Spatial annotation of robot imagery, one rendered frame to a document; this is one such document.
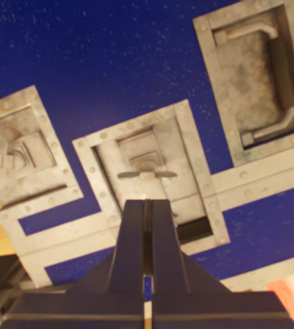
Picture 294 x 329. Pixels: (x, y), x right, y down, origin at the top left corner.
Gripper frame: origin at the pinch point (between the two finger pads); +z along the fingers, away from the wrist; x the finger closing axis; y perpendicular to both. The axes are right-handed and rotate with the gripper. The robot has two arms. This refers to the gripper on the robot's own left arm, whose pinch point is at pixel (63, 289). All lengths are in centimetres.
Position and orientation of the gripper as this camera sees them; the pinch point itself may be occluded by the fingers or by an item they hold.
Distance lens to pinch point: 36.1
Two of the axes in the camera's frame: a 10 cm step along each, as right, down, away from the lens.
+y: -1.7, -9.6, -2.4
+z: 9.9, -1.6, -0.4
